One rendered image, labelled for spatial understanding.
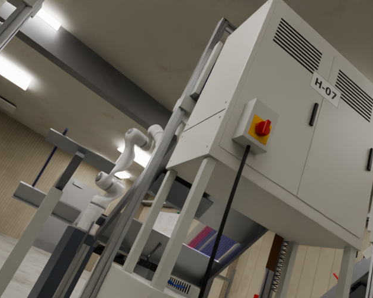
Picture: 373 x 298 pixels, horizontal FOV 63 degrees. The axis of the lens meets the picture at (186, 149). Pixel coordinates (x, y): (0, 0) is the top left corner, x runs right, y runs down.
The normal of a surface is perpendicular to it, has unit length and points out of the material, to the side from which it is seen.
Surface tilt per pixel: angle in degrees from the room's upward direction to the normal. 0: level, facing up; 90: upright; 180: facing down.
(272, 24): 90
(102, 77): 90
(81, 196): 90
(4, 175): 90
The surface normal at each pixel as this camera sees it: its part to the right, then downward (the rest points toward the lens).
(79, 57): 0.58, -0.11
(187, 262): 0.02, 0.48
